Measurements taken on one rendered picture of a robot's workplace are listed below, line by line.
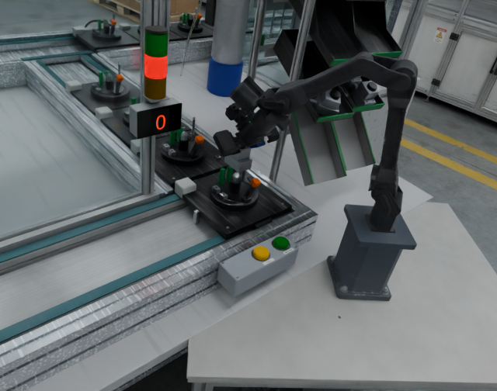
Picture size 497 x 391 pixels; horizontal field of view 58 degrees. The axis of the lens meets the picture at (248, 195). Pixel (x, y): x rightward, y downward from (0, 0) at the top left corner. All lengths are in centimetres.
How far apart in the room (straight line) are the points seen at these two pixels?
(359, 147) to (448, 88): 368
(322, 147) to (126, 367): 84
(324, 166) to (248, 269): 47
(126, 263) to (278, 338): 40
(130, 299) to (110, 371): 15
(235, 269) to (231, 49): 122
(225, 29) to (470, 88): 347
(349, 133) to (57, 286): 98
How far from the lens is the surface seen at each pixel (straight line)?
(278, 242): 115
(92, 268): 113
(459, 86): 514
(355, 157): 151
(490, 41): 500
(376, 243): 110
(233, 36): 205
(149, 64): 106
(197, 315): 110
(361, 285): 121
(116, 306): 99
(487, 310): 140
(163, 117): 111
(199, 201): 124
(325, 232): 140
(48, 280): 112
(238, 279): 105
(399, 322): 124
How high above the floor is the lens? 172
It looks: 35 degrees down
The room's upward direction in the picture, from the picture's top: 10 degrees clockwise
